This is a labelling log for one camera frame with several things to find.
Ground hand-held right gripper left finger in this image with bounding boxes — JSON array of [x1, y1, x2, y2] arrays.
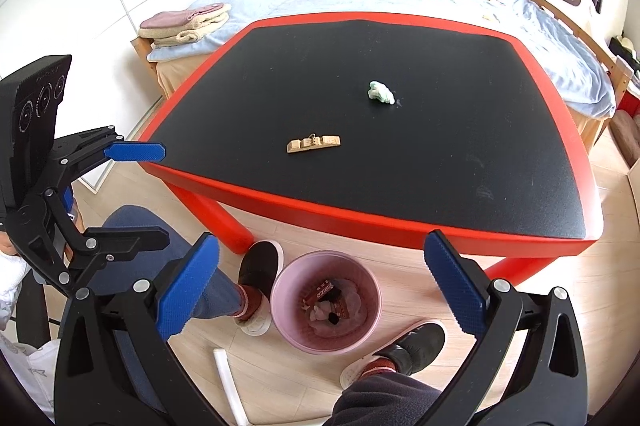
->
[[52, 233, 226, 426]]

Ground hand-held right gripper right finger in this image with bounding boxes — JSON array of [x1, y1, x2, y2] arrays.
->
[[422, 230, 589, 426]]

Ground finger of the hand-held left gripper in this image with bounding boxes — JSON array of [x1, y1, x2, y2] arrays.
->
[[52, 125, 168, 187], [66, 229, 171, 295]]

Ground pink waste bin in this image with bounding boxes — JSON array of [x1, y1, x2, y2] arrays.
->
[[271, 250, 384, 356]]

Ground wooden clip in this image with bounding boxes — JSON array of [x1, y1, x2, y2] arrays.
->
[[286, 133, 343, 155]]

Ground person's left leg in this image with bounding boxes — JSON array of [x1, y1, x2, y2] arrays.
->
[[100, 205, 249, 323]]

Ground person's leg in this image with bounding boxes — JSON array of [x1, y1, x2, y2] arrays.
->
[[330, 356, 452, 426], [100, 205, 249, 323]]

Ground black slipper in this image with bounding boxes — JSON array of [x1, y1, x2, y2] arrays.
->
[[235, 241, 285, 338], [340, 320, 446, 390]]

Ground wooden bed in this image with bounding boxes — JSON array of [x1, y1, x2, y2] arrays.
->
[[131, 0, 632, 157]]

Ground white plastic tube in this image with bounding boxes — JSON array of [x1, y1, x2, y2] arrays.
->
[[214, 348, 250, 426]]

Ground folded beige towels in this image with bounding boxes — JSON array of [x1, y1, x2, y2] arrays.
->
[[139, 3, 233, 48]]

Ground folded pink towel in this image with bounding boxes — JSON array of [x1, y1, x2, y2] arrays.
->
[[139, 3, 221, 29]]

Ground person's right leg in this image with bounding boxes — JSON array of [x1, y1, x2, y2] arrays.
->
[[330, 356, 452, 426]]

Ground red table with black top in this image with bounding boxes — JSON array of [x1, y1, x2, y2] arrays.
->
[[136, 12, 605, 293]]

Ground brown cushion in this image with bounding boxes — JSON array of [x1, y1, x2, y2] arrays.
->
[[612, 111, 640, 165]]

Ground black bag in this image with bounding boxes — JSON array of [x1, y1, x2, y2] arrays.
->
[[609, 36, 640, 67]]

